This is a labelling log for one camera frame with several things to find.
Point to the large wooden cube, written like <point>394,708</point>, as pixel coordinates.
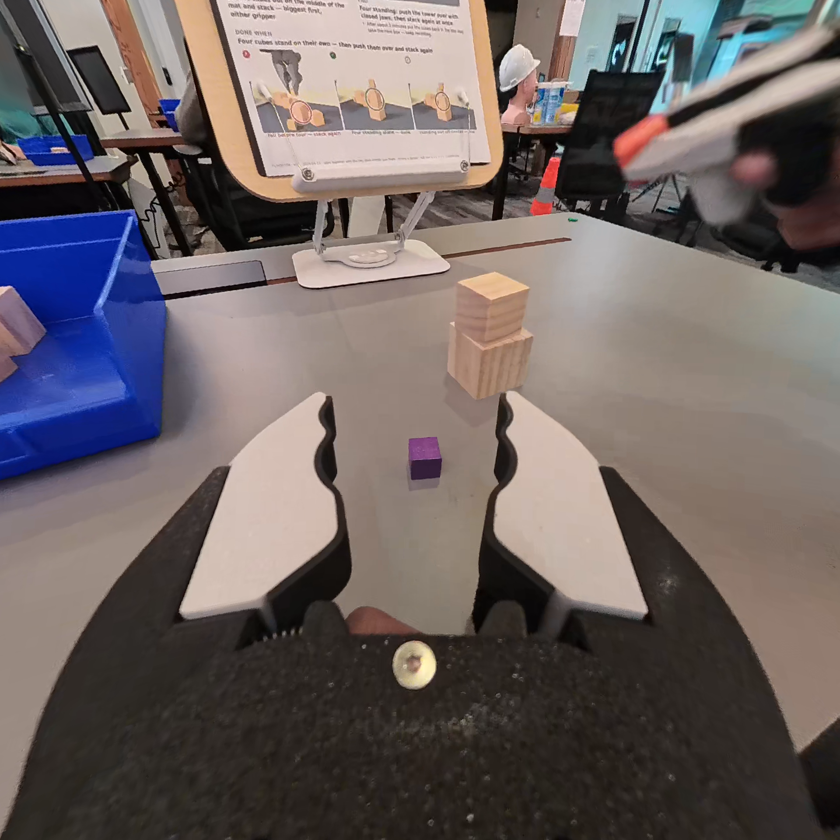
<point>488,368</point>
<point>16,322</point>

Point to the black office chair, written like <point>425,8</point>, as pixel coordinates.
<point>263,210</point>
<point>610,131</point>

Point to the wooden display board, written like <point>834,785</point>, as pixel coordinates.
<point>217,105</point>

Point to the person's right hand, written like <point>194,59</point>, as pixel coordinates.
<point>814,226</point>

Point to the medium wooden cube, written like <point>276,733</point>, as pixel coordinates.
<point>492,309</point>
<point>5,368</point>

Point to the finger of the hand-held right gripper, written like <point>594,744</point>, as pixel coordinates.
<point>709,142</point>
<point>761,82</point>

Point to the blue plastic bin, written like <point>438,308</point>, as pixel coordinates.
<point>118,355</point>

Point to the orange striped traffic cone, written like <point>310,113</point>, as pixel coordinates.
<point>544,187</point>

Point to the purple wooden cube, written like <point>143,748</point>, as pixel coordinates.
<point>424,458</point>

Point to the blue white plastic container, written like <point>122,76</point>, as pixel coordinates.
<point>551,103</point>

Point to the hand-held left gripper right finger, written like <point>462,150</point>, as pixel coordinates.
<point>567,525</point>

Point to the brown wooden desk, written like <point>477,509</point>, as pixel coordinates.
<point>59,168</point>

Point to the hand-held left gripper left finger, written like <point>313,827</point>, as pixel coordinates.
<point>263,525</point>

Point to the small blue bin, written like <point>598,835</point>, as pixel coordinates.
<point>53,145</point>

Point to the white instruction sheet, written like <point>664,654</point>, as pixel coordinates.
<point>368,79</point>

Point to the mannequin head white helmet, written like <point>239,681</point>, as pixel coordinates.
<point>519,79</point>

